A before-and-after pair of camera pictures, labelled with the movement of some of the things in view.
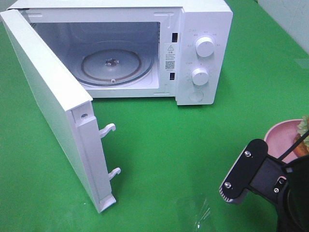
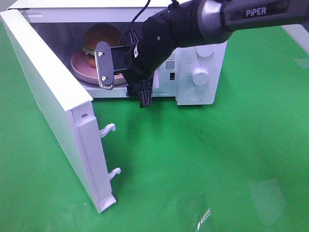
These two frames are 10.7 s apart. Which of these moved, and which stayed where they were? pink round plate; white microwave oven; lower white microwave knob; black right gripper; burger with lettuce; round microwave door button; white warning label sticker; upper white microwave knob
Moved: burger with lettuce; pink round plate; black right gripper
Stayed: white microwave oven; white warning label sticker; lower white microwave knob; round microwave door button; upper white microwave knob
